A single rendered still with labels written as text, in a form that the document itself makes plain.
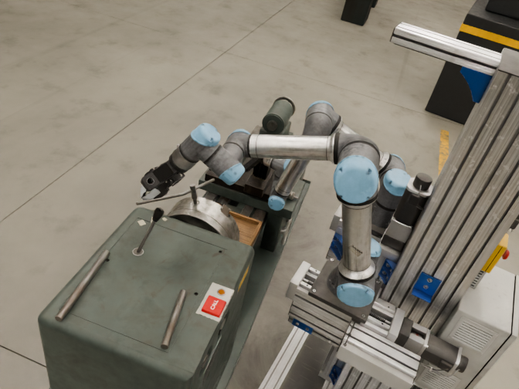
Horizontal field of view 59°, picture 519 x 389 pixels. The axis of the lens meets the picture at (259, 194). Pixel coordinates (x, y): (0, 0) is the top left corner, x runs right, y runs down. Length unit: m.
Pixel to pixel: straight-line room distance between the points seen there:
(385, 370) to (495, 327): 0.41
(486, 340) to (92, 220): 2.70
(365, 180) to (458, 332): 0.83
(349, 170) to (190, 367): 0.68
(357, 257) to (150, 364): 0.66
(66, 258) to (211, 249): 1.85
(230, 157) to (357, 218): 0.41
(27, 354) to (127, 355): 1.60
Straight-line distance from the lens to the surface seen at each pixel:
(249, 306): 2.42
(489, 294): 1.96
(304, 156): 1.42
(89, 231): 3.53
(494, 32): 6.13
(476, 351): 1.94
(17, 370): 2.90
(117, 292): 1.50
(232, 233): 1.85
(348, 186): 1.26
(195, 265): 1.57
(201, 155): 1.36
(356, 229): 1.37
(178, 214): 1.81
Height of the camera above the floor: 2.41
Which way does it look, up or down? 37 degrees down
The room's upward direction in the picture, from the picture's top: 13 degrees clockwise
